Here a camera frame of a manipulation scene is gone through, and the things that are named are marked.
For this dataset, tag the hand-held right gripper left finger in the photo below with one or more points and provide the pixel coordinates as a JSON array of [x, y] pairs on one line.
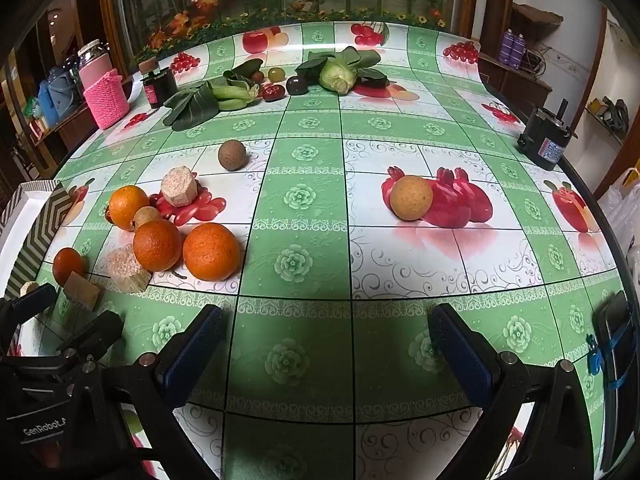
[[195, 347]]

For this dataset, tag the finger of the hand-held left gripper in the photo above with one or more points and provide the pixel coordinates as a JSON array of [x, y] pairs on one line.
[[30, 300], [95, 332]]

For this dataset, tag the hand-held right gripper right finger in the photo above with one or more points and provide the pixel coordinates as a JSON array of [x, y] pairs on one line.
[[462, 352]]

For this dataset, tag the small tan round slice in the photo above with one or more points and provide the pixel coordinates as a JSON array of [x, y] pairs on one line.
[[29, 288]]

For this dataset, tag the tan sugarcane block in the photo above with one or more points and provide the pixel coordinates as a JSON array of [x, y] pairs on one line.
[[82, 297]]

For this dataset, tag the small dark tangerine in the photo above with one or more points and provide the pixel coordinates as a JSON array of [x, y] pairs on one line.
[[68, 265]]

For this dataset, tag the beige cake block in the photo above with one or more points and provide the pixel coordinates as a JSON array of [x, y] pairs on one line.
[[127, 267]]

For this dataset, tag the striped white tray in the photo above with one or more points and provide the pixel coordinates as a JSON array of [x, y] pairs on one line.
[[45, 225]]

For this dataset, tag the large orange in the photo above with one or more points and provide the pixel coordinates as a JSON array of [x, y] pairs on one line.
[[157, 245], [211, 251], [129, 207]]

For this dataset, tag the small tan longan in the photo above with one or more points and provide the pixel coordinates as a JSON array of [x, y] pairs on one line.
[[146, 216]]

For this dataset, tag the green fruit-print tablecloth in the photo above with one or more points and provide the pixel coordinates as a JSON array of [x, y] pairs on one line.
[[300, 260]]

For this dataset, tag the tan round fruit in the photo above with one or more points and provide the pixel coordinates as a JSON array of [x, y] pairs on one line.
[[411, 197]]

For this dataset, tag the brown round fruit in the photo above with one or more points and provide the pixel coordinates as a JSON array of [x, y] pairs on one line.
[[232, 155]]

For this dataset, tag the blue thermos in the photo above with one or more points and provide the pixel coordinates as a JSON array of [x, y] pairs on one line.
[[46, 102]]

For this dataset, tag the white plastic bag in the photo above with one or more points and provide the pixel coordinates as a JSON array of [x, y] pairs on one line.
[[620, 210]]

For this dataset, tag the grey-blue thermos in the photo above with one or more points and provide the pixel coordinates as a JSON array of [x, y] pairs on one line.
[[64, 87]]

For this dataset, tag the bottle with pink knitted sleeve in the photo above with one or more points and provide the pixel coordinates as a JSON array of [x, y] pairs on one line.
[[102, 95]]

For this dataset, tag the black electric motor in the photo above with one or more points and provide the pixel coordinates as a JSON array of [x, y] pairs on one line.
[[542, 135]]

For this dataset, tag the dark jar pink label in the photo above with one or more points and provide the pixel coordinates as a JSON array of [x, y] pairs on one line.
[[160, 87]]

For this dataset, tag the dark wooden cabinet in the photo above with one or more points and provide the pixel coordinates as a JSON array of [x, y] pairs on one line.
[[515, 85]]

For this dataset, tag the small brown fruit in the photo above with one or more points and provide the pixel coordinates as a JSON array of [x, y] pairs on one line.
[[257, 76]]

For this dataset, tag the dark purple plum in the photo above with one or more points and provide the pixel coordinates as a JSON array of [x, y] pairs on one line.
[[296, 85]]

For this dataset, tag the dark shoe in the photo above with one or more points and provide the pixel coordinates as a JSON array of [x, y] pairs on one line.
[[614, 112]]

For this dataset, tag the green grape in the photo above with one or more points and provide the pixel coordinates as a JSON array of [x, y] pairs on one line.
[[276, 74]]

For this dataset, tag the pale green bok choy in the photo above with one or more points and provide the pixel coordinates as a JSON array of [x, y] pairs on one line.
[[340, 72]]

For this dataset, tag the purple bottle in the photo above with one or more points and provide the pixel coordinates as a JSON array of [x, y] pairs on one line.
[[520, 49], [509, 45]]

